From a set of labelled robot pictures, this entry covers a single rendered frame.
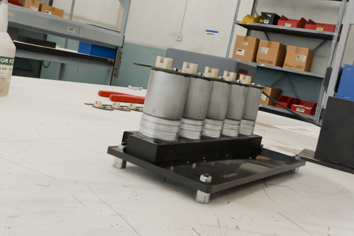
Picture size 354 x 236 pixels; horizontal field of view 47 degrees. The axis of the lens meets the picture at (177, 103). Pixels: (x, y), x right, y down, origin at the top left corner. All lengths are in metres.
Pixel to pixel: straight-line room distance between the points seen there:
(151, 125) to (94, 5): 5.93
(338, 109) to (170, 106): 0.22
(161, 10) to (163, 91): 5.91
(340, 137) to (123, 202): 0.28
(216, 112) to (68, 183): 0.12
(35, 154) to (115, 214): 0.08
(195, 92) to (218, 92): 0.03
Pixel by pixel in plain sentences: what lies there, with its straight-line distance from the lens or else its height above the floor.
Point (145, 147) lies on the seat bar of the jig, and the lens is 0.23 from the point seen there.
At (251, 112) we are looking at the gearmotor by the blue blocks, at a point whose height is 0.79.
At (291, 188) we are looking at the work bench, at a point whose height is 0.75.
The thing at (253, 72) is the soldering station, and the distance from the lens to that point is 0.82.
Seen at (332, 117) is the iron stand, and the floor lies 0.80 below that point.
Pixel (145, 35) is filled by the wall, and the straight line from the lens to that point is 6.23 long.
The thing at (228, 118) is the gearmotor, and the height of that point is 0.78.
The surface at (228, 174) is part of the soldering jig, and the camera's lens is 0.24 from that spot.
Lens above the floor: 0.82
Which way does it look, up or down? 5 degrees down
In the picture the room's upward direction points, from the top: 12 degrees clockwise
